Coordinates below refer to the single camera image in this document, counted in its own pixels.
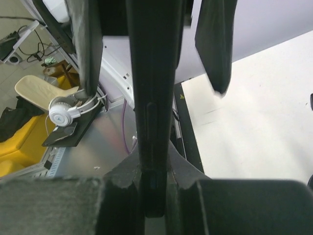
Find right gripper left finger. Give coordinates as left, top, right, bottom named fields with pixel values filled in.
left=0, top=150, right=142, bottom=235

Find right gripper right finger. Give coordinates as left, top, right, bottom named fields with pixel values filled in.
left=166, top=144, right=313, bottom=235

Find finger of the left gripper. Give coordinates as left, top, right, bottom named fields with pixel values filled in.
left=66, top=0, right=103, bottom=95
left=195, top=0, right=237, bottom=94

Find black smartphone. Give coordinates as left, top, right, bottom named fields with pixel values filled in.
left=126, top=0, right=186, bottom=218

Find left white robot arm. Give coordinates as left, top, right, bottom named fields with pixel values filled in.
left=33, top=0, right=237, bottom=106

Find black tablet on table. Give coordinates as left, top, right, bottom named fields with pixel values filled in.
left=42, top=104, right=103, bottom=147

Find spare dark smartphone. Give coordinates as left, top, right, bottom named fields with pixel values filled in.
left=49, top=122, right=77, bottom=142

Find cream plastic chair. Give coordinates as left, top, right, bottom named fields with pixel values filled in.
left=15, top=75, right=79, bottom=112

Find white headphones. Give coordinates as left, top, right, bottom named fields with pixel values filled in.
left=48, top=95, right=107, bottom=127

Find yellow plastic bin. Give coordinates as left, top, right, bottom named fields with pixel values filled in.
left=0, top=73, right=79, bottom=178

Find black cloth on bin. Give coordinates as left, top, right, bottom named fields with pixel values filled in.
left=0, top=96, right=44, bottom=142

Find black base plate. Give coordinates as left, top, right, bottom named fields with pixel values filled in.
left=170, top=83, right=204, bottom=173

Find left white cable duct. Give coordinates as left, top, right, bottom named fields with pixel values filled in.
left=45, top=147, right=66, bottom=177

